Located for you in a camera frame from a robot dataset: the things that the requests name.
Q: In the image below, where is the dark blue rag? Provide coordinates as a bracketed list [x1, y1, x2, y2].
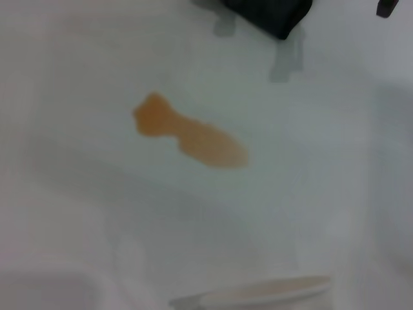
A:
[192, 0, 314, 41]

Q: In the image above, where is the white paper cup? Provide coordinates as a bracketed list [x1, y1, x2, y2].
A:
[168, 275, 332, 310]

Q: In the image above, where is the brown water stain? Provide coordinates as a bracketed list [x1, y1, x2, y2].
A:
[131, 91, 250, 169]

